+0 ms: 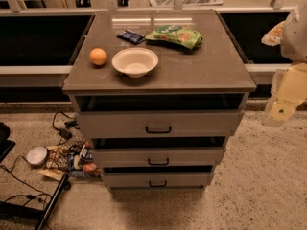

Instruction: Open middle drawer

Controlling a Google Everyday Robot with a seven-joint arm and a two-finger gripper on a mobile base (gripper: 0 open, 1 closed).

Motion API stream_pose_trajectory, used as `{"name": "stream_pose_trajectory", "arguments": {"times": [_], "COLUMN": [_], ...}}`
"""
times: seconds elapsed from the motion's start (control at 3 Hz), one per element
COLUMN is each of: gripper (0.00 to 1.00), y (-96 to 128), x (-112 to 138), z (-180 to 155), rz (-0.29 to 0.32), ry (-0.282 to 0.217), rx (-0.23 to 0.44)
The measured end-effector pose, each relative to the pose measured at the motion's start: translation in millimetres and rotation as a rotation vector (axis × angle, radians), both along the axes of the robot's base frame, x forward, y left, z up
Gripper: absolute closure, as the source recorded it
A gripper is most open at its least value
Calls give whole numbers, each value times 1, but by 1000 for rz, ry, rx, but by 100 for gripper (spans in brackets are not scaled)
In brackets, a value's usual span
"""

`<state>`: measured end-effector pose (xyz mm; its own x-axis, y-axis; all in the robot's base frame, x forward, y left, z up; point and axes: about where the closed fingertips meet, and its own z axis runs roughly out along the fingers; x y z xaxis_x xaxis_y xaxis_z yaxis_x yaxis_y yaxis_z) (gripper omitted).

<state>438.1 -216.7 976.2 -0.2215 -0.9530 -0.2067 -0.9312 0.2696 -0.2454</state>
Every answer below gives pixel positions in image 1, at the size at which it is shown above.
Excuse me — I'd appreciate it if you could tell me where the grey drawer cabinet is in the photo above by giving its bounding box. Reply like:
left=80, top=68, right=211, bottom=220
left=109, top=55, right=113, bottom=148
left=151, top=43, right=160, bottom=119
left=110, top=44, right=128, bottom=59
left=63, top=10, right=255, bottom=179

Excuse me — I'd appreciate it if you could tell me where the orange fruit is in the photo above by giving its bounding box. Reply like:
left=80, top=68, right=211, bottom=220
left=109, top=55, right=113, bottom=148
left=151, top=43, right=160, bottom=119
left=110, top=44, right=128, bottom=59
left=89, top=48, right=107, bottom=65

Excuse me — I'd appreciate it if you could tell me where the white paper bowl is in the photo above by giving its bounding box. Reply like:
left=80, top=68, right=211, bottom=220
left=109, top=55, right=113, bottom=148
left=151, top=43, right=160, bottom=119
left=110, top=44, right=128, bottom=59
left=112, top=47, right=159, bottom=78

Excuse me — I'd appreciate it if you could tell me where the small white bowl on floor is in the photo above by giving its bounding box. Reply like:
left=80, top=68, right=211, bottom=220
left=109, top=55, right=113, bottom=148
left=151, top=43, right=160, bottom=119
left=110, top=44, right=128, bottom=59
left=26, top=147, right=48, bottom=166

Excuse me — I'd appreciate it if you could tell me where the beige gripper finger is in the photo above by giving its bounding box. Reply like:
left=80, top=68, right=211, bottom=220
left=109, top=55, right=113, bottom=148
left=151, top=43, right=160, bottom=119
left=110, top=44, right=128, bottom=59
left=264, top=62, right=307, bottom=126

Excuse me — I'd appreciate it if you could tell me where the pile of snack packages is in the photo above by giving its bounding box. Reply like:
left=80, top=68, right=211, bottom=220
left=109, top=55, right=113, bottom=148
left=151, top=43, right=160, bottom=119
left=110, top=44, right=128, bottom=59
left=38, top=142, right=101, bottom=181

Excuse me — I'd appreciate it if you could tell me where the grey bottom drawer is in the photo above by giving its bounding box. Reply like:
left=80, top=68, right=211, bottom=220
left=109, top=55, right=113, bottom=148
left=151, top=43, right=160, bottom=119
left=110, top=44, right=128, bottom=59
left=103, top=172, right=213, bottom=189

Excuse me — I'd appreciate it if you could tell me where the green chip bag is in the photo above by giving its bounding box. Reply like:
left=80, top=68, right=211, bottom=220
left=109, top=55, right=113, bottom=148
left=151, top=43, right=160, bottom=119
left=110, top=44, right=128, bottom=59
left=145, top=25, right=202, bottom=50

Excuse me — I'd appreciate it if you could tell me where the black power adapter cable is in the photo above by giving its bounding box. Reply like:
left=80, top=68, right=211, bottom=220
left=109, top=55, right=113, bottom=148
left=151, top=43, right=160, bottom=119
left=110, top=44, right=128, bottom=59
left=52, top=111, right=81, bottom=141

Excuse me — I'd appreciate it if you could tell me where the black stand base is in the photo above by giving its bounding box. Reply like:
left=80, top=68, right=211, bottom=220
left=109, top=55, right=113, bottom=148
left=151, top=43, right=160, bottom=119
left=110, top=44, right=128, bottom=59
left=0, top=174, right=70, bottom=230

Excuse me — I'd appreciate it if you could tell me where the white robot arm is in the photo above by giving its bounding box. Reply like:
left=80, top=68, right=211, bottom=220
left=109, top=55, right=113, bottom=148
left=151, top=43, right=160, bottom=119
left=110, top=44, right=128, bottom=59
left=261, top=0, right=307, bottom=127

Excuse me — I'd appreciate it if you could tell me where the grey drawer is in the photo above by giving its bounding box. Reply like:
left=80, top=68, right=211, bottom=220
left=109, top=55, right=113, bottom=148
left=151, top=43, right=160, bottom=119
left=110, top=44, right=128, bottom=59
left=91, top=147, right=224, bottom=168
left=76, top=110, right=243, bottom=139
left=103, top=172, right=213, bottom=189

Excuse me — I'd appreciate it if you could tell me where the grey top drawer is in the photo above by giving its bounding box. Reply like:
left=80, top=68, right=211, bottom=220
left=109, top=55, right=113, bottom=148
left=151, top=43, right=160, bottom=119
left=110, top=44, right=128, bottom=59
left=76, top=110, right=243, bottom=139

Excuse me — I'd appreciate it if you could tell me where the dark blue snack packet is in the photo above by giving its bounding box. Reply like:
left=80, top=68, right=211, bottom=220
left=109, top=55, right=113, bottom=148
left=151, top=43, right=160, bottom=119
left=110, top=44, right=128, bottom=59
left=117, top=30, right=145, bottom=45

